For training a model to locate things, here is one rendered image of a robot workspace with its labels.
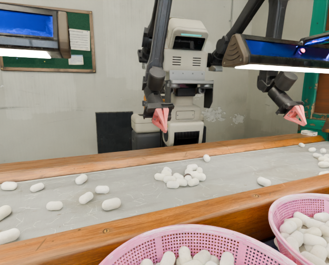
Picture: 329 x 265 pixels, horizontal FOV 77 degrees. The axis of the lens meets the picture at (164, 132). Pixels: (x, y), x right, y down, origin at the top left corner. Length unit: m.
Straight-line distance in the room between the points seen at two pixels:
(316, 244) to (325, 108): 0.95
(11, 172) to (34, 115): 2.01
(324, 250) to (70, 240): 0.38
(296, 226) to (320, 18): 1.10
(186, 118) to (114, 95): 1.45
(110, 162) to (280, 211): 0.48
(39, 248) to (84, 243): 0.06
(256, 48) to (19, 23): 0.46
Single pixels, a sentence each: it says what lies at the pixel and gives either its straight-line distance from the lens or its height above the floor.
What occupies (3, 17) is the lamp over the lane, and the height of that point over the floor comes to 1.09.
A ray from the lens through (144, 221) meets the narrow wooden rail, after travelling 0.38.
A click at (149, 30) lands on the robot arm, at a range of 1.09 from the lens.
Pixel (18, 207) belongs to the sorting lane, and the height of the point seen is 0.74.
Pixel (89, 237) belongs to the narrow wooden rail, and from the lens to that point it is 0.36.
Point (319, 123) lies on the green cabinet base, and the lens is 1.32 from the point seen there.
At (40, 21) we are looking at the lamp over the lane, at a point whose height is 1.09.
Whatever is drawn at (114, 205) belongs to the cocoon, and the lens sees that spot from 0.46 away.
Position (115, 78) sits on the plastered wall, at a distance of 2.59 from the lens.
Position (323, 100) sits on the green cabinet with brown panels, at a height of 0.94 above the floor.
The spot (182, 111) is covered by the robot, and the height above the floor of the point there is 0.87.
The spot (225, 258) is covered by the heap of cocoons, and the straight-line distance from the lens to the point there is 0.36.
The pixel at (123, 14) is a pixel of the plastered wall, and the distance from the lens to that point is 2.74.
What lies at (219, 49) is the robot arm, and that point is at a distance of 1.29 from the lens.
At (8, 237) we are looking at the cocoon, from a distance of 0.44.
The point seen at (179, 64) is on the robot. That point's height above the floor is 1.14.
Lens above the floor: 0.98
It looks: 11 degrees down
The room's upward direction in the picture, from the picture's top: straight up
